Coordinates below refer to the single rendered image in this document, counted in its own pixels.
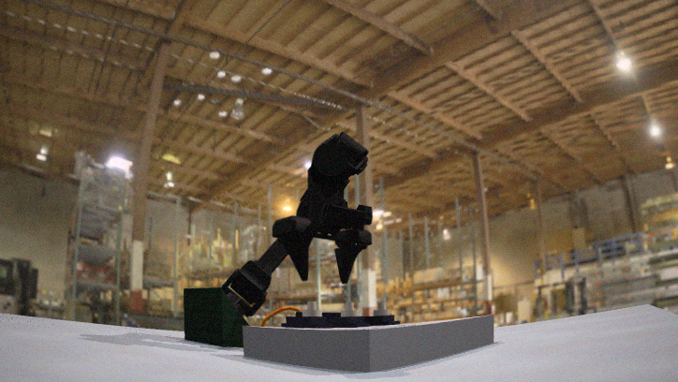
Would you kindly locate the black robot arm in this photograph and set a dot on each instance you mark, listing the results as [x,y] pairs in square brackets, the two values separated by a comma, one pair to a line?
[333,162]

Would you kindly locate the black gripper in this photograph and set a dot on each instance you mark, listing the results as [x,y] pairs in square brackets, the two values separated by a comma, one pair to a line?
[296,233]

